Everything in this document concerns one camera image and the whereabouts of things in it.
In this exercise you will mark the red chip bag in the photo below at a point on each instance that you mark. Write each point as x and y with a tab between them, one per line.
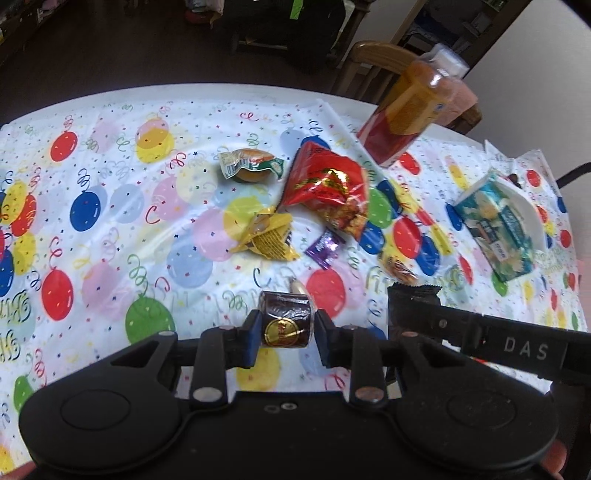
333	186

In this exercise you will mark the wooden chair far side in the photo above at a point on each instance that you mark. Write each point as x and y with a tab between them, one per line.
370	70

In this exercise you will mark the balloon pattern tablecloth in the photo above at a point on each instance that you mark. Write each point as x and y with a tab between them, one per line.
116	231

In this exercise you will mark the teal tissue pack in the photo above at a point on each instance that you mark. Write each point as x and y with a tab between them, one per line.
497	232

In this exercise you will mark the yellow candy packet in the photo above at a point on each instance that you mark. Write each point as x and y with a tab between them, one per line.
268	235

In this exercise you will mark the burger gummy packet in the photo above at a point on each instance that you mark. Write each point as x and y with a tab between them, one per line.
250	165

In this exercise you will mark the small beige candy wrapper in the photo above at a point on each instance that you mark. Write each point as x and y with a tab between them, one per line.
397	269

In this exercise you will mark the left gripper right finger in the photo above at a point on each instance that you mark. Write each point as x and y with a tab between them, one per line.
356	349

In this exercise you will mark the orange juice bottle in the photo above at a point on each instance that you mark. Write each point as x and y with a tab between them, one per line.
430	90

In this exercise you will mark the purple candy wrapper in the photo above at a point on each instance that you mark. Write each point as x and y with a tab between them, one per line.
326	248

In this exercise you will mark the person's right hand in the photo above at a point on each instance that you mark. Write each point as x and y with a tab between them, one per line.
554	459

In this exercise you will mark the brown round chocolate cake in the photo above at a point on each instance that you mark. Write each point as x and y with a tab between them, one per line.
287	319

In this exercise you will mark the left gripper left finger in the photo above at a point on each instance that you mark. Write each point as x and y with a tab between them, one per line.
220	350

